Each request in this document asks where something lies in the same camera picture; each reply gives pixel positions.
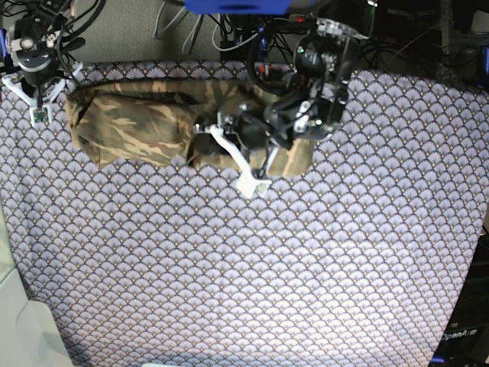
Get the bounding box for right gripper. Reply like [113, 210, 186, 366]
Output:
[2, 57, 67, 126]

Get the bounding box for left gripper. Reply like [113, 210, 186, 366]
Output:
[194, 102, 294, 199]

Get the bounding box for camouflage T-shirt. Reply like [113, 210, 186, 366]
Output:
[64, 78, 315, 179]

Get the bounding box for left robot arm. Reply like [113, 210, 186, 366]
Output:
[197, 15, 374, 198]

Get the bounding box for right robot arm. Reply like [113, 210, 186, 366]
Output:
[1, 1, 86, 126]

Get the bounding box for black power strip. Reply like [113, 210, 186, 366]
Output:
[287, 14, 316, 25]

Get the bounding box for purple fan-pattern table cloth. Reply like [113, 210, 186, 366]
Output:
[1, 71, 488, 366]

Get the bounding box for blue clamp right edge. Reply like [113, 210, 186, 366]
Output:
[478, 46, 489, 89]

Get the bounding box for light green cloth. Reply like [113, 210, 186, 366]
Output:
[1, 216, 73, 366]

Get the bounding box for black OpenArm box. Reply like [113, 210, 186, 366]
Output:
[429, 235, 488, 366]

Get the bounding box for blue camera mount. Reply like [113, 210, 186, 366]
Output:
[184, 0, 291, 15]

